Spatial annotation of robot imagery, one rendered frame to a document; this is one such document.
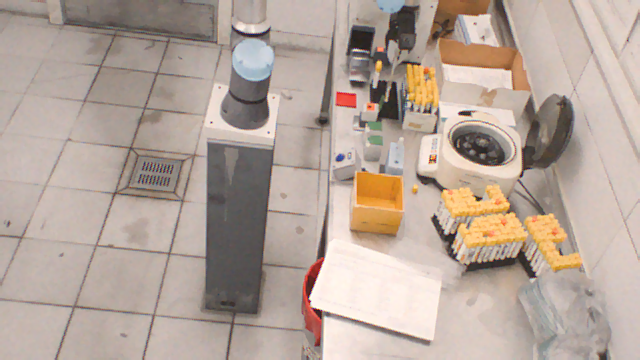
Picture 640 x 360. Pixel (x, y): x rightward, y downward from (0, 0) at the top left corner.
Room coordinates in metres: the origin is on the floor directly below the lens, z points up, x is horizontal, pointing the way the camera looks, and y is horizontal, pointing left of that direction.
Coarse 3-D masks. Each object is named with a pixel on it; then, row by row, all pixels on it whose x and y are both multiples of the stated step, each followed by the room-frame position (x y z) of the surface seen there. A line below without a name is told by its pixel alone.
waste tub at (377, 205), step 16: (368, 176) 1.36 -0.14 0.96; (384, 176) 1.36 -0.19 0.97; (400, 176) 1.36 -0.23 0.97; (352, 192) 1.32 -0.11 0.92; (368, 192) 1.36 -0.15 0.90; (384, 192) 1.36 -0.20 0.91; (400, 192) 1.32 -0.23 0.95; (352, 208) 1.26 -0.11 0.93; (368, 208) 1.23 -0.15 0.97; (384, 208) 1.23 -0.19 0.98; (400, 208) 1.27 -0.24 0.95; (352, 224) 1.23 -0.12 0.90; (368, 224) 1.23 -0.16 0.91; (384, 224) 1.23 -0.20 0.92
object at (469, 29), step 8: (464, 16) 2.35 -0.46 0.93; (472, 16) 2.36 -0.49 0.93; (480, 16) 2.30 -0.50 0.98; (488, 16) 2.28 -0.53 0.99; (456, 24) 2.34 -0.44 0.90; (464, 24) 2.29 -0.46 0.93; (472, 24) 2.30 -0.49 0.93; (480, 24) 2.27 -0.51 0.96; (488, 24) 2.23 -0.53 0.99; (456, 32) 2.31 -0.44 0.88; (464, 32) 2.24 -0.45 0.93; (472, 32) 2.25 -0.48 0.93; (480, 32) 2.23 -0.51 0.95; (488, 32) 2.26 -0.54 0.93; (464, 40) 2.20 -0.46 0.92; (472, 40) 2.19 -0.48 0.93; (480, 40) 2.22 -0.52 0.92; (488, 40) 2.21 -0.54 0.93; (496, 40) 2.22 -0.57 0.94
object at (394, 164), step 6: (390, 144) 1.49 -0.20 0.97; (396, 144) 1.49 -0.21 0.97; (390, 150) 1.46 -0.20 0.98; (396, 150) 1.47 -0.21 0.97; (402, 150) 1.47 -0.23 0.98; (390, 156) 1.44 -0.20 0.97; (396, 156) 1.44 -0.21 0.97; (402, 156) 1.45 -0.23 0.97; (390, 162) 1.41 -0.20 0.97; (396, 162) 1.42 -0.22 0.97; (402, 162) 1.42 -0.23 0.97; (384, 168) 1.48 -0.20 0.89; (390, 168) 1.40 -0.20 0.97; (396, 168) 1.40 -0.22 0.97; (402, 168) 1.40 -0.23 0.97; (390, 174) 1.40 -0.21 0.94; (396, 174) 1.40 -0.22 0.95; (402, 174) 1.47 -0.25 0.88
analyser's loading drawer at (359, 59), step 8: (352, 48) 2.04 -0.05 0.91; (360, 48) 2.04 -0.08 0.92; (368, 48) 2.05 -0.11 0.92; (352, 56) 1.97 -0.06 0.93; (360, 56) 1.98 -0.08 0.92; (368, 56) 1.98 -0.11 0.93; (352, 64) 1.93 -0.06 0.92; (360, 64) 1.94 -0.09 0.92; (368, 64) 1.94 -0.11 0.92; (352, 72) 1.88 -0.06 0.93; (360, 72) 1.88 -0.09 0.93; (368, 72) 1.88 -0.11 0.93; (360, 80) 1.88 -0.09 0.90; (368, 80) 1.88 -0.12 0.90
